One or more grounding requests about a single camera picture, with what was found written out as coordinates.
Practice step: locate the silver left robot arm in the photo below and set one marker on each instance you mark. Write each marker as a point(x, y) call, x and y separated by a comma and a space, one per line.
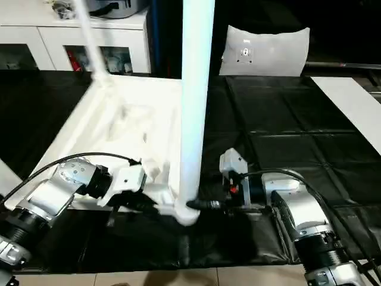
point(56, 190)

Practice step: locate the white glass-door cabinet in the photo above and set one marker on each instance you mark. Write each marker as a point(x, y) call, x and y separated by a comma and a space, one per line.
point(29, 38)

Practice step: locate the grey round bag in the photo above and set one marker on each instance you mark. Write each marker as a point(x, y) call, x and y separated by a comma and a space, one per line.
point(119, 9)

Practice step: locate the white plastic table leg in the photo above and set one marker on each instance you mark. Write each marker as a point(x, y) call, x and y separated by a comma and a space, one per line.
point(89, 38)
point(195, 89)
point(9, 178)

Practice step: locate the black metal stand leg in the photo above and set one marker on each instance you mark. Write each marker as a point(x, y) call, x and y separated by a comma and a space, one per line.
point(369, 264)

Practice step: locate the black floor mat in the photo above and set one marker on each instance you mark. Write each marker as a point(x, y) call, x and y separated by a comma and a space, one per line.
point(282, 119)

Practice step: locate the white flat panel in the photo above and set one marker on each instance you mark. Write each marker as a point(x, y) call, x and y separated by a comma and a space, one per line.
point(348, 104)

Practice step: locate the white plastic table top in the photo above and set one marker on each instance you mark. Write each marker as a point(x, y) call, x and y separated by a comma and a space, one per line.
point(134, 98)

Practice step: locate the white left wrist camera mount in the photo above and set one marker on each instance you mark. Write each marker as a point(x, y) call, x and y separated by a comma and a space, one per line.
point(128, 180)

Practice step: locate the grey printed cushion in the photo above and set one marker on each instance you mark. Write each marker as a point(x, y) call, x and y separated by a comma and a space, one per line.
point(276, 50)

